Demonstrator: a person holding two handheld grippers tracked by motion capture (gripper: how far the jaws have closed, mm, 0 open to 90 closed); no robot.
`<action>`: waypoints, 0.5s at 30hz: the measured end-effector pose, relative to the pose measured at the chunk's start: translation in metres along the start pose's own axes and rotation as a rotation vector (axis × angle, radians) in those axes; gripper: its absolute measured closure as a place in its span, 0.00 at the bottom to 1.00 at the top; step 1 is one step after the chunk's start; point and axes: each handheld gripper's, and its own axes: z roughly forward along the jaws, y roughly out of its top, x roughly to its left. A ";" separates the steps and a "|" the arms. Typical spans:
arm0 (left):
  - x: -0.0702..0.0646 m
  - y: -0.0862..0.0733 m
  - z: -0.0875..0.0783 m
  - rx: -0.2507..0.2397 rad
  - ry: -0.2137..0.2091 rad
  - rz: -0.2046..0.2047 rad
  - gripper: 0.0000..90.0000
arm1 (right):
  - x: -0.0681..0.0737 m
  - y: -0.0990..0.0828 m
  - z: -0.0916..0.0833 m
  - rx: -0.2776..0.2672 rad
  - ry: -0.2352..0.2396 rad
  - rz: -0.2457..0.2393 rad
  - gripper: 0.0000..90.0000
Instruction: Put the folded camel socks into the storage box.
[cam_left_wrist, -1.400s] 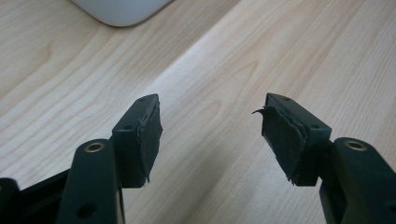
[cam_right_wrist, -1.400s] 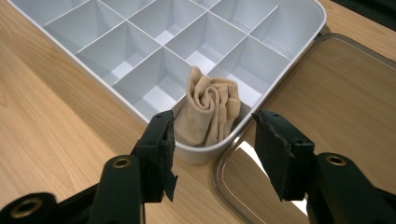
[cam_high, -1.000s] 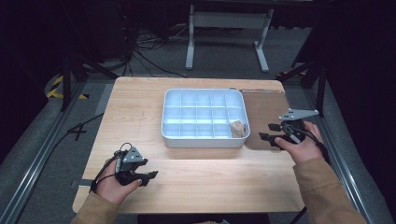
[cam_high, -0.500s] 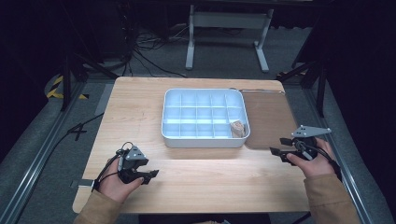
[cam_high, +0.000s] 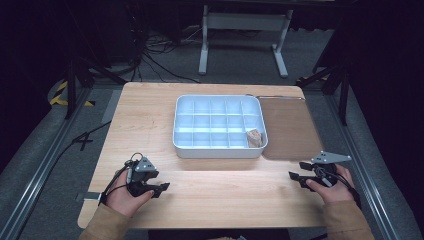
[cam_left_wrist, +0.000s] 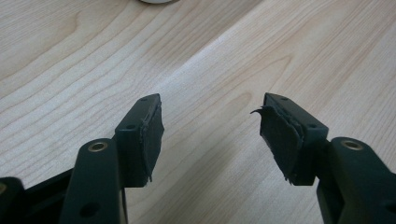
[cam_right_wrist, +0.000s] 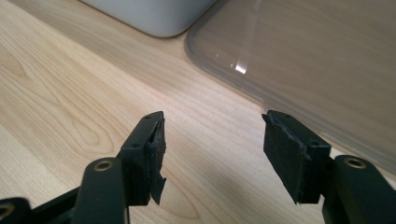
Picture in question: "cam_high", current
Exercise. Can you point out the person's right hand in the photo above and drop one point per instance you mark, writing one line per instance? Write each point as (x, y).
(333, 193)

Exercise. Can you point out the yellow black floor tape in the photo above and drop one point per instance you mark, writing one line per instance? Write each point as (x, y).
(58, 98)

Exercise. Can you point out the black tripod stand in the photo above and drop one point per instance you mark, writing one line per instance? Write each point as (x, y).
(343, 90)
(71, 86)

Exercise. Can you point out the aluminium floor rail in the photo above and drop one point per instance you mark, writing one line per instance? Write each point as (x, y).
(36, 173)
(370, 173)

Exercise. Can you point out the person's left hand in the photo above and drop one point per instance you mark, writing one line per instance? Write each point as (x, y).
(125, 200)

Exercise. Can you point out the grey metal table frame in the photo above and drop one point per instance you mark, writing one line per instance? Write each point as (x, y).
(246, 21)

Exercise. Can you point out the beige sock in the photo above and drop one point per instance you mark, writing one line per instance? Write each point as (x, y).
(254, 137)

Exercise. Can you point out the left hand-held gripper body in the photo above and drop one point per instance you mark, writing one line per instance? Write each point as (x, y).
(143, 173)

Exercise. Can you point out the white compartment organizer box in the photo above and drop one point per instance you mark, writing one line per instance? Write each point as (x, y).
(218, 126)

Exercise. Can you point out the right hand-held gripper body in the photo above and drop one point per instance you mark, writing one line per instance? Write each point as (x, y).
(325, 166)

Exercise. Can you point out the grey tape strip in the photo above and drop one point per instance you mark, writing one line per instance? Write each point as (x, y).
(88, 196)

